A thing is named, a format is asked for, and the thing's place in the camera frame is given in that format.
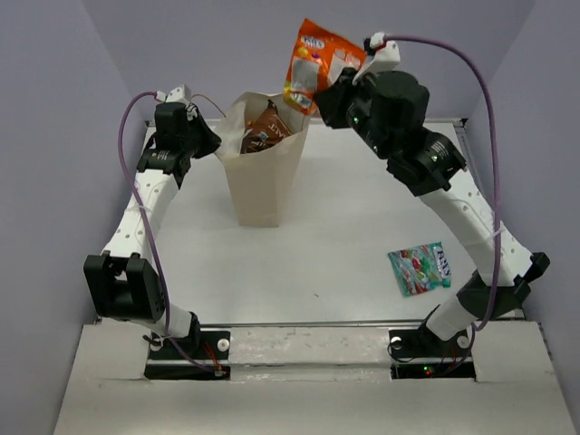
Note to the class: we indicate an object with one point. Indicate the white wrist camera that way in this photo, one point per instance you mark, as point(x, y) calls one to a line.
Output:
point(382, 55)
point(181, 94)

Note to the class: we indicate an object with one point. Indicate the cream paper bag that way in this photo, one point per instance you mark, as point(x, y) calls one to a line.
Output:
point(259, 183)

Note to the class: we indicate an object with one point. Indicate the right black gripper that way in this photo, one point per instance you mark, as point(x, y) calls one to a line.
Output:
point(333, 98)

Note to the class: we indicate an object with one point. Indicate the orange candy bag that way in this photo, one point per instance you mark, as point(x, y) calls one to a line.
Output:
point(317, 61)

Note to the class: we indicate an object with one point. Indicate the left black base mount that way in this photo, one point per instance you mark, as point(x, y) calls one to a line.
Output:
point(186, 362)

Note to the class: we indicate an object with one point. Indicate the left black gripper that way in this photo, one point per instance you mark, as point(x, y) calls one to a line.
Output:
point(211, 141)

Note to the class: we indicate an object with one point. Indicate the teal Fox's candy bag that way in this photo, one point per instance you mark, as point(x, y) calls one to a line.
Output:
point(420, 269)

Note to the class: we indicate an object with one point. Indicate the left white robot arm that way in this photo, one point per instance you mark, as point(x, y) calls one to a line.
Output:
point(125, 280)

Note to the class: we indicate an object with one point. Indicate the brown Kettle chips bag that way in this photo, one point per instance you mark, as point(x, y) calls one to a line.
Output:
point(268, 130)

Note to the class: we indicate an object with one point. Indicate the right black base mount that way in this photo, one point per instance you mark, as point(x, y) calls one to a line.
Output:
point(418, 357)

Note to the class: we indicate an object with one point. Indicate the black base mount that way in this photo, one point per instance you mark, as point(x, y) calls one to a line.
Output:
point(418, 357)
point(186, 362)

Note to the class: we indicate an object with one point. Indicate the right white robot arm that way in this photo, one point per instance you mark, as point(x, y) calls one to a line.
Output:
point(434, 171)

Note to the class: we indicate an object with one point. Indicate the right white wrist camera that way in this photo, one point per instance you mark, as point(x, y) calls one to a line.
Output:
point(382, 55)

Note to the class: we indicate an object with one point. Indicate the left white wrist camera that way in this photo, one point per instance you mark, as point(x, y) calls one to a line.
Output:
point(181, 94)

